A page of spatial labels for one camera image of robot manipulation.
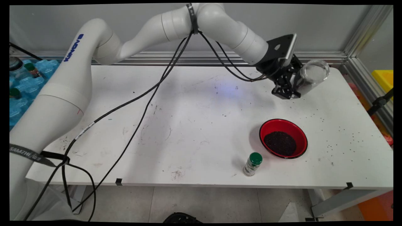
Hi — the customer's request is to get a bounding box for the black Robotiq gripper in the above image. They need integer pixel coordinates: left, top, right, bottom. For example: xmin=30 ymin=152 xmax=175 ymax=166
xmin=256 ymin=55 xmax=304 ymax=100

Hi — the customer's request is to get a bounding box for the tall clear plastic jar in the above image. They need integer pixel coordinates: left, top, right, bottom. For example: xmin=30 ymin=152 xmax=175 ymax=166
xmin=294 ymin=60 xmax=330 ymax=96

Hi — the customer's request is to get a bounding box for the red bowl black rim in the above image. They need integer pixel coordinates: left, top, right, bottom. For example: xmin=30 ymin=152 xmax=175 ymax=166
xmin=259 ymin=119 xmax=308 ymax=159

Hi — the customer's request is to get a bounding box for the black stand pole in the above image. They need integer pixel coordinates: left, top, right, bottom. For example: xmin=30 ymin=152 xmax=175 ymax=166
xmin=367 ymin=88 xmax=394 ymax=116

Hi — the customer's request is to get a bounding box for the yellow plastic bin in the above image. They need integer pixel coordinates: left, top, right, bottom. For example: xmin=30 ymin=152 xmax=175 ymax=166
xmin=372 ymin=70 xmax=394 ymax=101

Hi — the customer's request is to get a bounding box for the spice bottle green cap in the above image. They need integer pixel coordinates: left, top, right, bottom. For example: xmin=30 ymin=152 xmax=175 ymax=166
xmin=243 ymin=152 xmax=263 ymax=177

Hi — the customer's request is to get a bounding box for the grey table leg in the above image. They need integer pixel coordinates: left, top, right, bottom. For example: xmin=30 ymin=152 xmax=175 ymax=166
xmin=68 ymin=185 xmax=87 ymax=215
xmin=309 ymin=188 xmax=393 ymax=218

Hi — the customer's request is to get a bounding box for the orange plastic crate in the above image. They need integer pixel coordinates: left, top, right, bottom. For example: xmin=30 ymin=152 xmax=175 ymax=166
xmin=358 ymin=190 xmax=394 ymax=221

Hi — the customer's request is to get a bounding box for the black object on floor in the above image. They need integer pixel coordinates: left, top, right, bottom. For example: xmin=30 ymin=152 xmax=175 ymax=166
xmin=163 ymin=212 xmax=203 ymax=223

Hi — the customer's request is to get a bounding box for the brown bottle green cap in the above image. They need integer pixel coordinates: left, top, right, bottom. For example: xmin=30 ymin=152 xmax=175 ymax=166
xmin=24 ymin=62 xmax=41 ymax=78

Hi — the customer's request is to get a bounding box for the blue water bottle pack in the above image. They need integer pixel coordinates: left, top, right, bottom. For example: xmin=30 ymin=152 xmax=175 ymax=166
xmin=9 ymin=59 xmax=60 ymax=127

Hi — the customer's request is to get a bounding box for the thin black rod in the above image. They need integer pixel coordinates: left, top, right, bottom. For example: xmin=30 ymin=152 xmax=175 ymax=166
xmin=9 ymin=42 xmax=43 ymax=62

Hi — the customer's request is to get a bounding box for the clear jar dark lid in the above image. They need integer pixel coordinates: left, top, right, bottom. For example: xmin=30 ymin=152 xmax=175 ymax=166
xmin=9 ymin=56 xmax=25 ymax=80

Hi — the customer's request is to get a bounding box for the aluminium frame rail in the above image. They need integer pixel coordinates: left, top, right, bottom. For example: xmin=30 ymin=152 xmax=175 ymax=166
xmin=342 ymin=57 xmax=394 ymax=137
xmin=9 ymin=51 xmax=347 ymax=67

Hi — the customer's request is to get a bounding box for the aluminium frame post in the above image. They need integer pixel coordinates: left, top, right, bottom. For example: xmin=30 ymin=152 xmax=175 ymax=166
xmin=344 ymin=5 xmax=394 ymax=58

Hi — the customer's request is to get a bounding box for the black velcro strap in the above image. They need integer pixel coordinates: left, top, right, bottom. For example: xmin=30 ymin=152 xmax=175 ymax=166
xmin=9 ymin=144 xmax=70 ymax=167
xmin=186 ymin=3 xmax=199 ymax=34

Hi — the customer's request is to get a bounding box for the plain black cable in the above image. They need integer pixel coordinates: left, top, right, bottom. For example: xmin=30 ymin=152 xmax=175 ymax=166
xmin=61 ymin=30 xmax=274 ymax=221

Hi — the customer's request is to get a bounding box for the black cable white label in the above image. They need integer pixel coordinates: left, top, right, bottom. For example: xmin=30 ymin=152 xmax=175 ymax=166
xmin=24 ymin=30 xmax=277 ymax=221

